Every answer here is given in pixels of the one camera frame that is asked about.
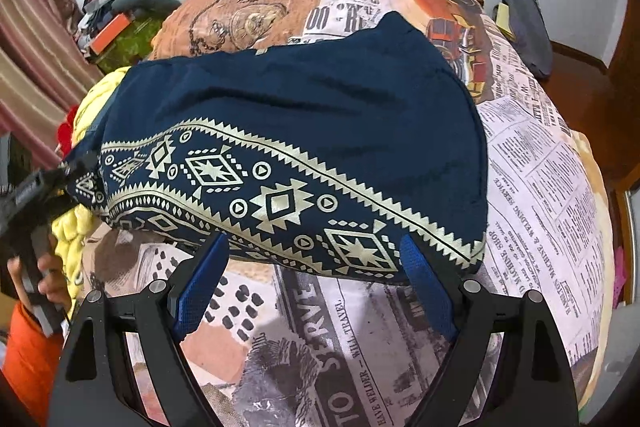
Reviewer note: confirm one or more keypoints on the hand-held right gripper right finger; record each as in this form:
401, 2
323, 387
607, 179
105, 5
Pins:
425, 292

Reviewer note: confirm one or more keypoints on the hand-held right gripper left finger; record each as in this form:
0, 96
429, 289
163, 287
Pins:
200, 289

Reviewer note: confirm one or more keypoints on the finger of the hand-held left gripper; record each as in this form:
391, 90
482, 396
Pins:
80, 167

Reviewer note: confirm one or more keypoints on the navy patterned garment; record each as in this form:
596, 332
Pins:
325, 107

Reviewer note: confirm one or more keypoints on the person's left hand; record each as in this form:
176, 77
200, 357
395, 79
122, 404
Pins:
50, 279

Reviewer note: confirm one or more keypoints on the red cloth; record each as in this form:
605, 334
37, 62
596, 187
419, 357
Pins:
69, 129

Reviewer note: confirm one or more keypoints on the yellow garment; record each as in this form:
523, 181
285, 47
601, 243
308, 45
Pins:
67, 247

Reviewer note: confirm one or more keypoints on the striped curtain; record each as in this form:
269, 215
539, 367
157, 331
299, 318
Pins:
35, 57

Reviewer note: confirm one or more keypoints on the green cloth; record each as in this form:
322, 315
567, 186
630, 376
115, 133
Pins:
132, 47

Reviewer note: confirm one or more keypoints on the orange box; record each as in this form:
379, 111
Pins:
112, 34

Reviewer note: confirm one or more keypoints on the printed bed sheet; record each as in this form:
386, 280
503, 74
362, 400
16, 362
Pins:
540, 187

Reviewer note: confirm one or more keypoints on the beige mattress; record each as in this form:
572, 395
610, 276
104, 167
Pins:
597, 257

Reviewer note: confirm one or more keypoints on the pink plastic item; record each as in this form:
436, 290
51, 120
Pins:
620, 277

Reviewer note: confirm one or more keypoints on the grey-blue backpack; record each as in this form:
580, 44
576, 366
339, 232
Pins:
530, 32

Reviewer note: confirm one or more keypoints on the yellow book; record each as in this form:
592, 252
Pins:
504, 19

